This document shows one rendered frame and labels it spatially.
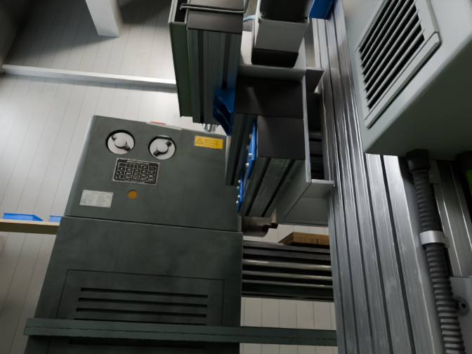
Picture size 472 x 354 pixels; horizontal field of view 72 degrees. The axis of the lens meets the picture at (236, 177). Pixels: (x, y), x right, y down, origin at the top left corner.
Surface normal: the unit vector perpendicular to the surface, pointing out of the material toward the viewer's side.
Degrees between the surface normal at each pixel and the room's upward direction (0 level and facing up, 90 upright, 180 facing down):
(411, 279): 90
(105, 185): 90
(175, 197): 90
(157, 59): 90
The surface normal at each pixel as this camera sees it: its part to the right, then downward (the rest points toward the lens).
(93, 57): 0.09, -0.41
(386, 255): -1.00, -0.07
